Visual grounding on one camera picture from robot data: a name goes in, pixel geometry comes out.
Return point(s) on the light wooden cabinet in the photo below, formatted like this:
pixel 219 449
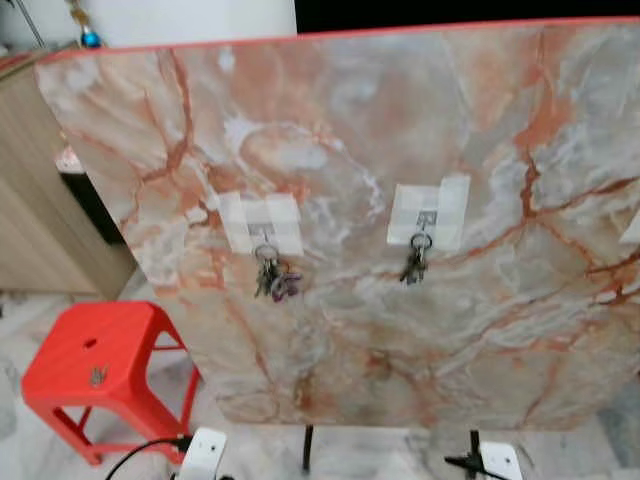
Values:
pixel 30 180

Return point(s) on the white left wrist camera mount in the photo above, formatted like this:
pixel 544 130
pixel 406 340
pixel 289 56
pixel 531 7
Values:
pixel 205 455

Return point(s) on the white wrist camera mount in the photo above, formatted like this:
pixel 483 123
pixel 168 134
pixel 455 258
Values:
pixel 205 455
pixel 500 462

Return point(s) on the clear adhesive metal hook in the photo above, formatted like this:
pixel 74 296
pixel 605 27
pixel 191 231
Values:
pixel 262 222
pixel 428 212

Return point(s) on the small silver key bunch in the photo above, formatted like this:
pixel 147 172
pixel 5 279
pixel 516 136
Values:
pixel 97 376

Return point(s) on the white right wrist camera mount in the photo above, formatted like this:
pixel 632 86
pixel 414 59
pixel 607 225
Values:
pixel 500 462

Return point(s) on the marble pattern board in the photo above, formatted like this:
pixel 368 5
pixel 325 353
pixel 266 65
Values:
pixel 400 330

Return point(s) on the grey key bunch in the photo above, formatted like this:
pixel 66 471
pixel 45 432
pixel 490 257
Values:
pixel 415 262

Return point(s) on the key bunch with purple tag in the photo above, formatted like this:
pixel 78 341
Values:
pixel 275 280

